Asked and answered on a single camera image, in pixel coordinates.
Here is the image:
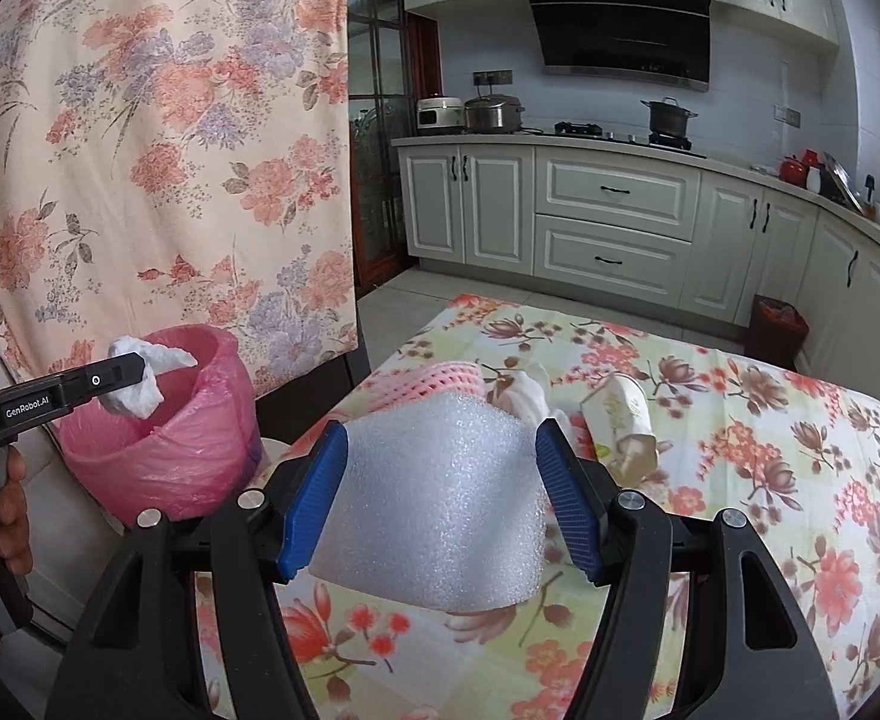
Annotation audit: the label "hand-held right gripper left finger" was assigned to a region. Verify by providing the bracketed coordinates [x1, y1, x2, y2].
[46, 420, 351, 720]

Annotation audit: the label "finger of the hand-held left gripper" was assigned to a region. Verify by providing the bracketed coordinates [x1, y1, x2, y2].
[112, 358, 150, 398]

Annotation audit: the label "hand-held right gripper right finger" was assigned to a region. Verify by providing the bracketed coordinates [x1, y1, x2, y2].
[533, 416, 842, 720]

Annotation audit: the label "white paper towel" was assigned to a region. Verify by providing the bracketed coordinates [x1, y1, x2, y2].
[106, 337, 201, 417]

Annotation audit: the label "bin with pink plastic liner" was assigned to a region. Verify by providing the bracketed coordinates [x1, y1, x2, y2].
[57, 325, 261, 522]

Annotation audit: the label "gold-print paper cup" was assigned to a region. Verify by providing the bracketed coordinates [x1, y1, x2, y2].
[581, 373, 679, 482]

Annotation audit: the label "white tissue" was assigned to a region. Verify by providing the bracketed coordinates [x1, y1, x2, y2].
[494, 362, 564, 425]

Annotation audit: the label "white foam block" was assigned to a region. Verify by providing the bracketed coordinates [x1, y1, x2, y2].
[312, 388, 549, 612]

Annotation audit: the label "small pink foam fruit net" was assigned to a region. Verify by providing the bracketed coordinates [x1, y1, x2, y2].
[374, 361, 486, 402]

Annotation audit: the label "floral tablecloth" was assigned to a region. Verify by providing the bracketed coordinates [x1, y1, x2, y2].
[192, 292, 880, 720]

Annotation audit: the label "floral curtain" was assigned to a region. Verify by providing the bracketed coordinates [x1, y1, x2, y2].
[0, 0, 358, 421]

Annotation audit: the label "red floor bin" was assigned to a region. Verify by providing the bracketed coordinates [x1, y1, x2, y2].
[743, 294, 810, 372]

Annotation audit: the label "white lower kitchen cabinets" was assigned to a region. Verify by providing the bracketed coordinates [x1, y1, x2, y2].
[395, 142, 880, 421]

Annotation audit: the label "wooden glass-pane door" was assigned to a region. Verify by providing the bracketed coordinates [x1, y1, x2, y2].
[348, 0, 442, 293]

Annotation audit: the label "black gas stove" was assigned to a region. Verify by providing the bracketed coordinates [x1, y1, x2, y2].
[554, 120, 692, 151]

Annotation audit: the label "black cooking pot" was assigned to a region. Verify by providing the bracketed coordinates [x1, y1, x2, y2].
[641, 97, 697, 140]

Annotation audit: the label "silver pressure cooker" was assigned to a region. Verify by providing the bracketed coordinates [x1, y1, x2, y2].
[464, 94, 525, 134]

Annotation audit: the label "red kettle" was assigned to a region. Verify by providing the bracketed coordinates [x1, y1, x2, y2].
[779, 150, 819, 182]

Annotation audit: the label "white rice cooker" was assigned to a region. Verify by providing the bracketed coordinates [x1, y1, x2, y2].
[416, 95, 465, 134]

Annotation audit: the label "leaning metal tray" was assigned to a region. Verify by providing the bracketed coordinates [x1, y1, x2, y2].
[821, 152, 864, 212]

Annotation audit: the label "black range hood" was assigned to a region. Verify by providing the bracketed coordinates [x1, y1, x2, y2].
[521, 0, 712, 93]

